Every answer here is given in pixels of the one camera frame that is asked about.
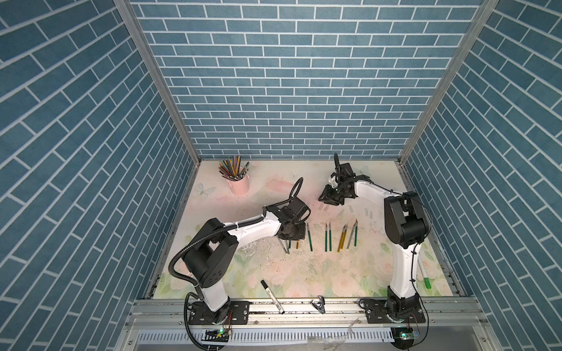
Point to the aluminium corner frame post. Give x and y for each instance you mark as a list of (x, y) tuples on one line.
[(133, 26), (481, 17)]

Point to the pink metal pencil cup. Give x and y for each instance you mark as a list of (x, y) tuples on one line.
[(239, 187)]

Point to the aluminium front rail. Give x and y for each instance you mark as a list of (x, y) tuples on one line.
[(445, 323)]

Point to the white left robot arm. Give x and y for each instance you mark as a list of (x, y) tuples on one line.
[(206, 259)]

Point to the silver carving knife leftmost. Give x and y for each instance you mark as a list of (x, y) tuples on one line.
[(284, 246)]

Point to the green white marker pen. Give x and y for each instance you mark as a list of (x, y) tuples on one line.
[(426, 279)]

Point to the aluminium corner frame post right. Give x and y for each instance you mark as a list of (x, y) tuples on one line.
[(481, 17)]

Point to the aluminium corner frame post left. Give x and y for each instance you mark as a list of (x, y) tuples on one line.
[(133, 26)]

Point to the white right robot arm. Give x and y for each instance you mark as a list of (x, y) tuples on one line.
[(405, 223)]

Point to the black binder clip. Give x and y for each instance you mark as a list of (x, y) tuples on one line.
[(319, 304)]

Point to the black marker pen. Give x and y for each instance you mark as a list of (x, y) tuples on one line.
[(275, 301)]

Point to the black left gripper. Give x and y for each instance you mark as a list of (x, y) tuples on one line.
[(301, 234)]

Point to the coloured pencils bundle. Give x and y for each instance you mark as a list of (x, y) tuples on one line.
[(233, 168)]

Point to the silver carving knife capped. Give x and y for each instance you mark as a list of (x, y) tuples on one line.
[(352, 234)]

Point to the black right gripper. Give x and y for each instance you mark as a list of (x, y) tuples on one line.
[(326, 197)]

